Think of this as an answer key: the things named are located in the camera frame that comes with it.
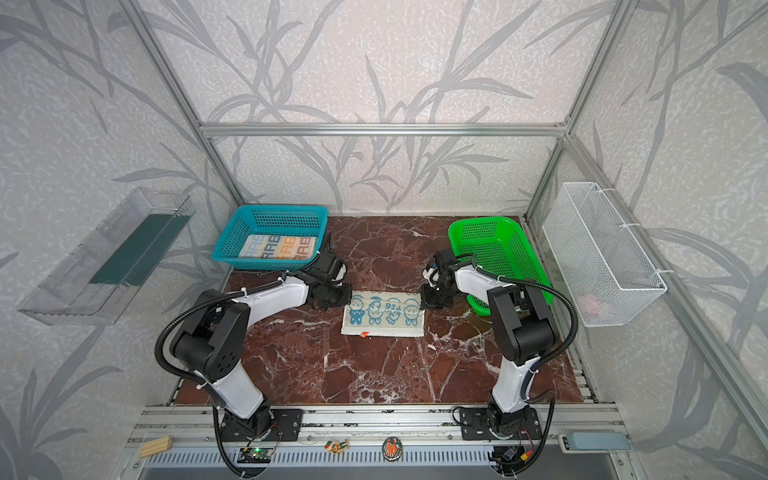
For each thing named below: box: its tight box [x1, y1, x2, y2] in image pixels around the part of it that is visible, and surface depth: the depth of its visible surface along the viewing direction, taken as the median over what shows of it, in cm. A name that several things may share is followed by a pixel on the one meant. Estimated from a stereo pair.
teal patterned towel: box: [341, 290, 426, 337], surface depth 93 cm
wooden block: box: [139, 436, 173, 458], surface depth 72 cm
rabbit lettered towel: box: [238, 235, 317, 260], surface depth 109 cm
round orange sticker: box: [382, 436, 403, 462], surface depth 72 cm
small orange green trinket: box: [324, 439, 350, 453], surface depth 72 cm
